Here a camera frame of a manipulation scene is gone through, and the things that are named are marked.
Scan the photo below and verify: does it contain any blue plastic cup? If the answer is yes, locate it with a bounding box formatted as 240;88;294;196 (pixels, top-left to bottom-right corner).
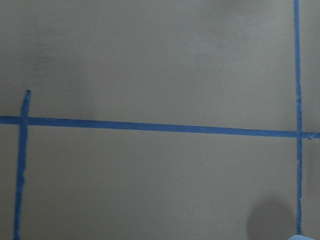
288;234;314;240

